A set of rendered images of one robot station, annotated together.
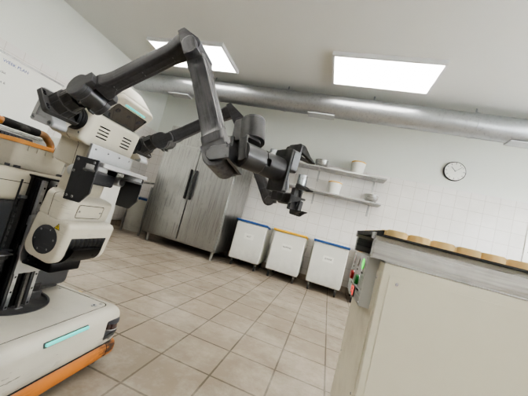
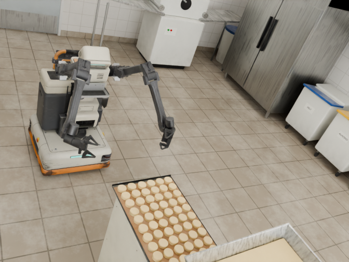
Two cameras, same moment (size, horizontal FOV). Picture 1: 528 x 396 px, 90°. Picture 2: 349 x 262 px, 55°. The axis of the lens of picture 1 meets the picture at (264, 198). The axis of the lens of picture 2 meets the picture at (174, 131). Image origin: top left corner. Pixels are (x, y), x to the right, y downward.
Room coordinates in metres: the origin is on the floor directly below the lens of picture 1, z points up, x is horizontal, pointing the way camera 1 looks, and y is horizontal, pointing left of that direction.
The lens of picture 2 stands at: (-0.30, -1.34, 2.30)
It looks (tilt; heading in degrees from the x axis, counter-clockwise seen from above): 33 degrees down; 38
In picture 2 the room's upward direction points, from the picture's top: 20 degrees clockwise
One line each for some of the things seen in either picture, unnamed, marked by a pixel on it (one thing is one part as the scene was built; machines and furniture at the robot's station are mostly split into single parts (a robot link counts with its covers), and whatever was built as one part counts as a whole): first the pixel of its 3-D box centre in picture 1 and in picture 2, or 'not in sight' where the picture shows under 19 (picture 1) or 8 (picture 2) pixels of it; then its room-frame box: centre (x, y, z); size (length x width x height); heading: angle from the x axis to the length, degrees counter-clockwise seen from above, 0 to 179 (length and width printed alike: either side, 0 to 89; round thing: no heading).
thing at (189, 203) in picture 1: (201, 192); (283, 41); (4.75, 1.11, 1.03); 1.40 x 0.91 x 2.05; 75
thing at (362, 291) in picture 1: (361, 275); not in sight; (0.85, -0.37, 0.77); 0.24 x 0.04 x 0.14; 168
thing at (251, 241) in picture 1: (251, 243); (317, 115); (4.58, 0.01, 0.39); 0.64 x 0.54 x 0.77; 167
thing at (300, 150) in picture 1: (298, 163); (90, 143); (0.65, -0.06, 1.02); 0.09 x 0.07 x 0.07; 123
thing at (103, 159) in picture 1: (108, 177); (90, 95); (1.06, 0.62, 0.87); 0.28 x 0.16 x 0.22; 168
